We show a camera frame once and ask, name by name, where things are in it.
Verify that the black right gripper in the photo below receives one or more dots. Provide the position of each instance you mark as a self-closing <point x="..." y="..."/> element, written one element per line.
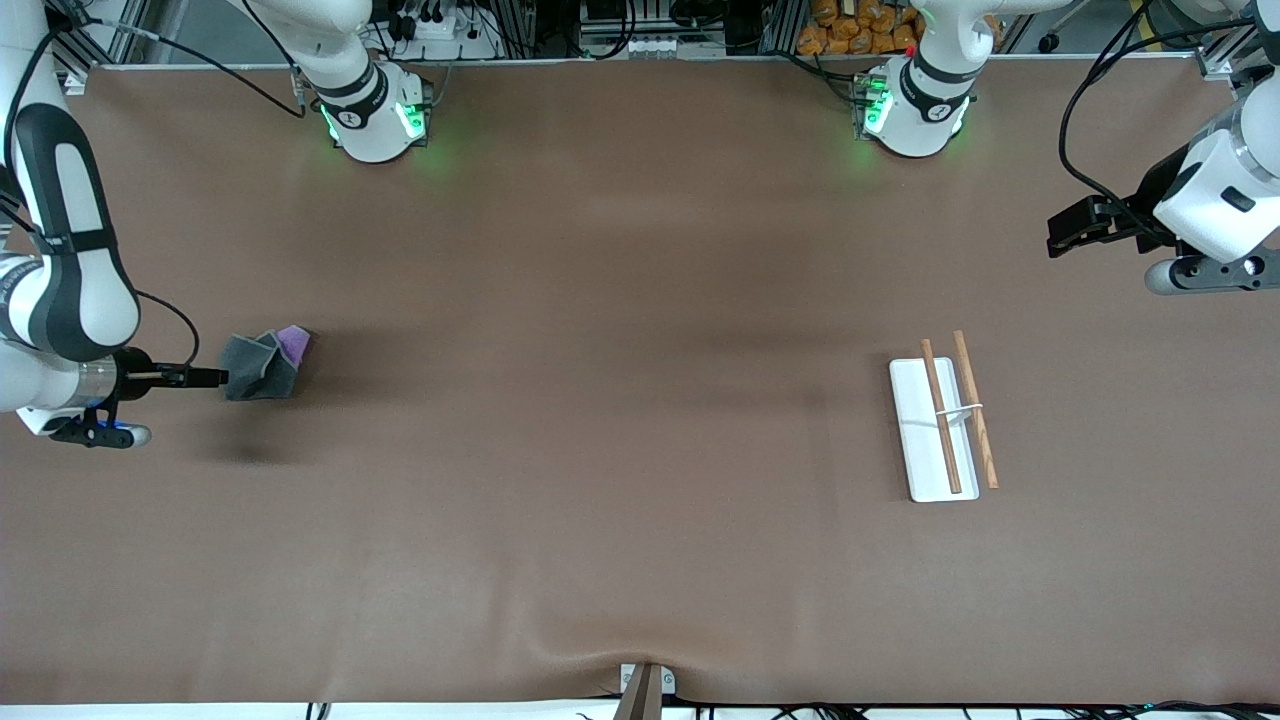
<point x="134" y="375"/>

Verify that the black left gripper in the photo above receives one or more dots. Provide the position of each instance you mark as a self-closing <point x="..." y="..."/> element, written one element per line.
<point x="1146" y="207"/>

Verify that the grey and purple towel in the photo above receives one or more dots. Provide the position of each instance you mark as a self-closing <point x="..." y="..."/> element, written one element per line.
<point x="260" y="370"/>

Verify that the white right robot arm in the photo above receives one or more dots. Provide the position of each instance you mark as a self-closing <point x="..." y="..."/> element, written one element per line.
<point x="60" y="290"/>

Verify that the light wooden rack rod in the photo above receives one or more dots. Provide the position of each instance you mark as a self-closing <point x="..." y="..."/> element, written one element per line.
<point x="985" y="450"/>

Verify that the darker wooden rack rod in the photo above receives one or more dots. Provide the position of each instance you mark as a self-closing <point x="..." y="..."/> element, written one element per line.
<point x="948" y="450"/>

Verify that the white towel rack base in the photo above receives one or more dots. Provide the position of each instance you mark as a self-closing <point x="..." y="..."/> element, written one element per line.
<point x="915" y="430"/>

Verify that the black chair caster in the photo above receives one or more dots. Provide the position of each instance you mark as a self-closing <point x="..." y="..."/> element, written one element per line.
<point x="1049" y="42"/>

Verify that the pile of orange packets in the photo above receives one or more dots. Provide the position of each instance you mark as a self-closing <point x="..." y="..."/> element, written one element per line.
<point x="850" y="35"/>

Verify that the brown table cover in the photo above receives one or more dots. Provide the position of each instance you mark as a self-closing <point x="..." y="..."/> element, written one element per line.
<point x="600" y="400"/>

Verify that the white power strip with plugs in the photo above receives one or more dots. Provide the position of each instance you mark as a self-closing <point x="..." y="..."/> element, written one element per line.
<point x="455" y="30"/>

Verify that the aluminium frame post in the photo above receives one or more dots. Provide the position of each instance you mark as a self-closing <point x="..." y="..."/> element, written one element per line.
<point x="780" y="25"/>
<point x="1225" y="60"/>
<point x="515" y="25"/>
<point x="75" y="82"/>

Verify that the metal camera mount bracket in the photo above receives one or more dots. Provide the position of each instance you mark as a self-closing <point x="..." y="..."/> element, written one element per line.
<point x="645" y="695"/>

